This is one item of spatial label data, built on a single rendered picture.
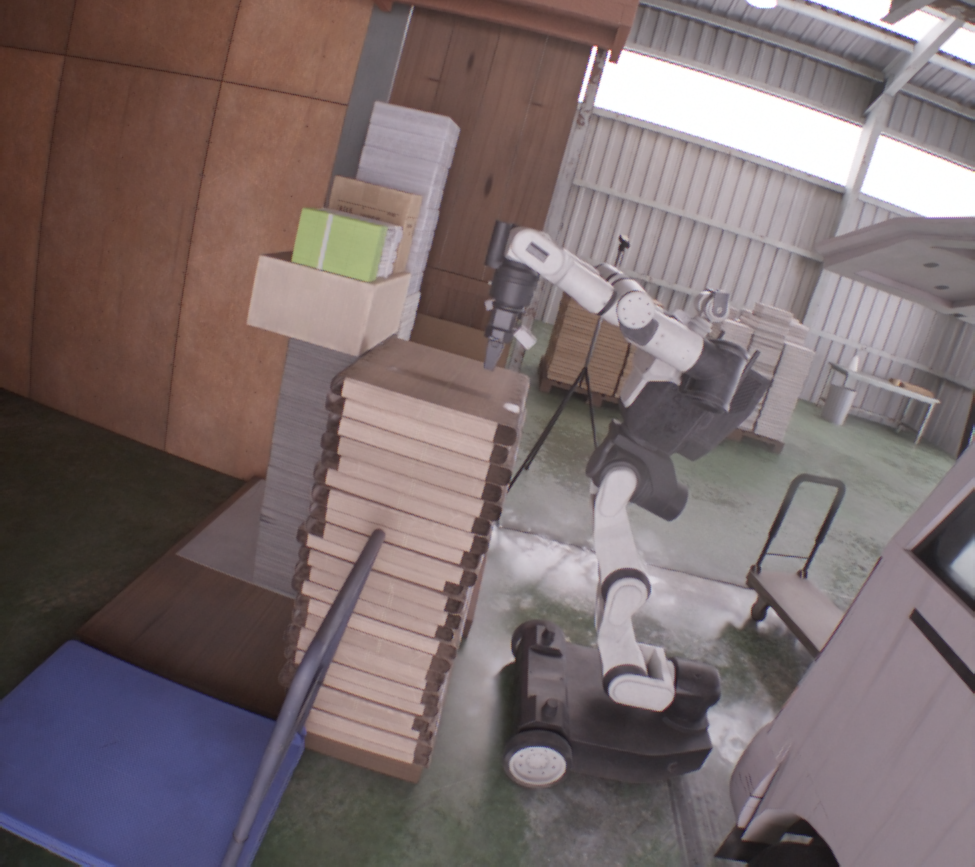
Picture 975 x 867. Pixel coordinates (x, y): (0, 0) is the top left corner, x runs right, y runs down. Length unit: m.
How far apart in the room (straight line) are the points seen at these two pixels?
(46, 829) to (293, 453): 1.17
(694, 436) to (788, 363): 5.00
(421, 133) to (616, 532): 1.39
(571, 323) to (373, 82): 3.71
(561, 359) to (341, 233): 4.42
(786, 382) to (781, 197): 4.91
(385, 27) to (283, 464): 1.78
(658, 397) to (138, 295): 2.45
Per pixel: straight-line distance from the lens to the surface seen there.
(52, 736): 1.71
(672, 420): 1.54
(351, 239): 1.64
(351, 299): 1.64
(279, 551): 2.17
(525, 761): 1.94
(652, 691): 2.00
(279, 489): 2.06
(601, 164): 10.26
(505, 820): 1.91
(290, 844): 1.75
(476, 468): 1.27
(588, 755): 1.99
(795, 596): 3.25
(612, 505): 1.63
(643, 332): 1.27
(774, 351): 6.48
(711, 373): 1.37
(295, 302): 1.70
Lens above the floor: 1.50
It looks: 14 degrees down
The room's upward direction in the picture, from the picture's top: 15 degrees clockwise
